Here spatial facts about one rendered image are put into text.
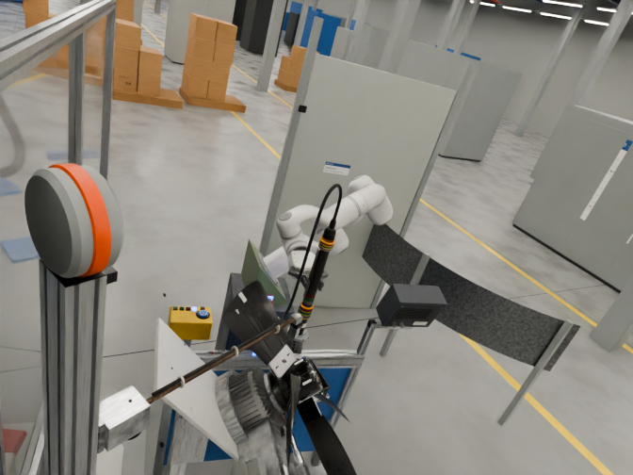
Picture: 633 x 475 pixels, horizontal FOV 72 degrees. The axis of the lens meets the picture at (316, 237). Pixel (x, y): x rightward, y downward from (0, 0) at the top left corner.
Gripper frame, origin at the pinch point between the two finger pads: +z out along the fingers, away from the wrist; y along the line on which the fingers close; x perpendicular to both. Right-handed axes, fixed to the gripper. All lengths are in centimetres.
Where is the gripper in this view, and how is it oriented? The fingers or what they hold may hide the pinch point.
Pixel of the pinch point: (313, 283)
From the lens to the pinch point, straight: 134.1
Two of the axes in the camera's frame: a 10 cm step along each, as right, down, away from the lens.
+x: 2.6, -8.6, -4.4
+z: 2.8, 5.1, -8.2
